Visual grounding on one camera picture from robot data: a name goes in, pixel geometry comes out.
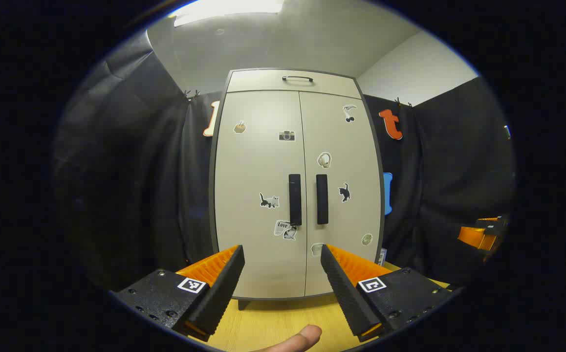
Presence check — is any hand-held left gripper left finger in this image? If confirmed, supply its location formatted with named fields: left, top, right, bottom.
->
left=114, top=244, right=245, bottom=342

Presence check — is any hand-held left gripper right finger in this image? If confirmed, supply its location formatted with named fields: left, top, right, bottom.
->
left=320, top=243, right=459, bottom=343

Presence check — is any beige cabinet door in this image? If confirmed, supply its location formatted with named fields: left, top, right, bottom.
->
left=299, top=91, right=384, bottom=298
left=215, top=90, right=308, bottom=300

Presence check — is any beige double-door shoe cabinet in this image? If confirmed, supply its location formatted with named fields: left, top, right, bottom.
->
left=208, top=67, right=386, bottom=311

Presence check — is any black backdrop cloth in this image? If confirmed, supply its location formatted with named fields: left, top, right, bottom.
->
left=53, top=29, right=516, bottom=294

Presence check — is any ceiling light panel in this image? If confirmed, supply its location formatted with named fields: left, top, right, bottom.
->
left=168, top=0, right=286, bottom=27

